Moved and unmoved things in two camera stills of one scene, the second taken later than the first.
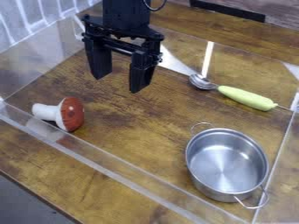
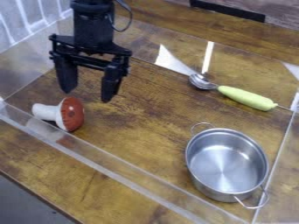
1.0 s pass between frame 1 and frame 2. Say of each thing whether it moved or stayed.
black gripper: moved
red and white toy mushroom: stayed
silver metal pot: stayed
